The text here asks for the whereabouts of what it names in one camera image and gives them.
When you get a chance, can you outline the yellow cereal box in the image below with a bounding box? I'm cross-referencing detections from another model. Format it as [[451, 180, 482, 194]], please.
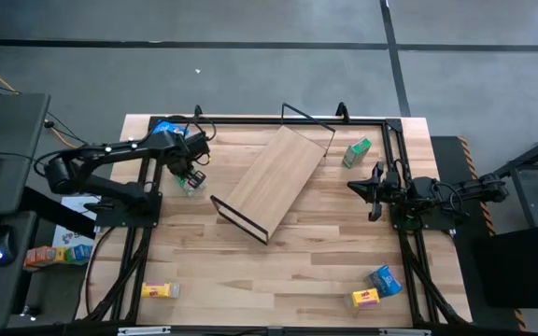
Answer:
[[343, 287, 382, 310], [140, 281, 181, 300]]

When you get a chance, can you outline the black mat hazard stripe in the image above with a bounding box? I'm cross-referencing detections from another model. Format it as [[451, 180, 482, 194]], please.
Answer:
[[430, 134, 527, 330]]

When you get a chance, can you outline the white printed sheet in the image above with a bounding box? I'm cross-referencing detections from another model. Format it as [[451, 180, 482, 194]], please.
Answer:
[[51, 195, 102, 248]]

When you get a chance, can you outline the orange cereal box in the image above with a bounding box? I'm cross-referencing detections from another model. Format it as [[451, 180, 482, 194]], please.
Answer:
[[22, 245, 68, 272]]

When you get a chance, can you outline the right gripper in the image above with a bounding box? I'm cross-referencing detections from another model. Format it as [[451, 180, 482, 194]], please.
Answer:
[[347, 161, 415, 223]]

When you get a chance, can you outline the wooden shelf black metal frame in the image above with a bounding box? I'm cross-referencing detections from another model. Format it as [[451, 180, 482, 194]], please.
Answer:
[[209, 102, 337, 245]]

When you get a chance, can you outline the silver bracket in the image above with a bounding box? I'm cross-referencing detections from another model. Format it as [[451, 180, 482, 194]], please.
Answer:
[[378, 328, 432, 336], [117, 326, 172, 336]]

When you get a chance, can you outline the grey desk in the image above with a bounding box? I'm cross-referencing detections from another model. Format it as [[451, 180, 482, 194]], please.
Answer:
[[0, 92, 50, 330]]

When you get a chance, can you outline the green blue cereal box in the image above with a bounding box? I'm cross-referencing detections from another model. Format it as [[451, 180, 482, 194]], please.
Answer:
[[65, 244, 93, 265]]

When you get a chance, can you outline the black computer mouse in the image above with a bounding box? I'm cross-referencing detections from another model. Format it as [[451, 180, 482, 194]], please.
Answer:
[[0, 224, 18, 267]]

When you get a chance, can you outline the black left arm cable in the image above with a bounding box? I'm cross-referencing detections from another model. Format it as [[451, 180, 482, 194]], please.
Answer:
[[188, 114, 218, 142]]

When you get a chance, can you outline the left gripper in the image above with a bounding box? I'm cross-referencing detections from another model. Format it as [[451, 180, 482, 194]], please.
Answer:
[[165, 132, 212, 189]]

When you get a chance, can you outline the black desk foot bar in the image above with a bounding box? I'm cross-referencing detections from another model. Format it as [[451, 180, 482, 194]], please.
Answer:
[[19, 185, 98, 240]]

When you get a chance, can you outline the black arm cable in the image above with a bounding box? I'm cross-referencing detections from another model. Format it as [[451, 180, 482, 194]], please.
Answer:
[[430, 180, 467, 217], [188, 114, 218, 142]]

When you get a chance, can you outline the dark metal cart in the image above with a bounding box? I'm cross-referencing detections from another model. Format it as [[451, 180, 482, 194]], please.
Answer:
[[491, 121, 538, 230]]

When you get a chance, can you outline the thin black cable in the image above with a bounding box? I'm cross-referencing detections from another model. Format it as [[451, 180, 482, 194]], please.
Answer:
[[44, 110, 91, 147]]

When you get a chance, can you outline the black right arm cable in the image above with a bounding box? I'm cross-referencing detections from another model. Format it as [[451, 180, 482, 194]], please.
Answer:
[[430, 180, 467, 217]]

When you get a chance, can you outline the black cabinet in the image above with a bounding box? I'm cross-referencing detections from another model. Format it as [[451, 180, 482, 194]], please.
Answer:
[[472, 218, 538, 310]]

